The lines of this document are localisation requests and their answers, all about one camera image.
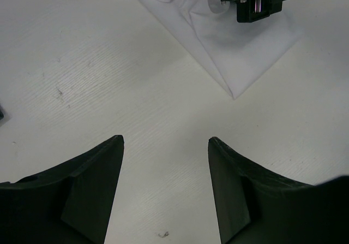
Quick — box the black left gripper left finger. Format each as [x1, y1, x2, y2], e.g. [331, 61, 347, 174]
[1, 135, 124, 243]

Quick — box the white t shirt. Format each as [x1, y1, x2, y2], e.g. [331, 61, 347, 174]
[139, 0, 300, 98]

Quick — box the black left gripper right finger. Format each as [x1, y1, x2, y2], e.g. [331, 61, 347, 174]
[208, 137, 348, 243]

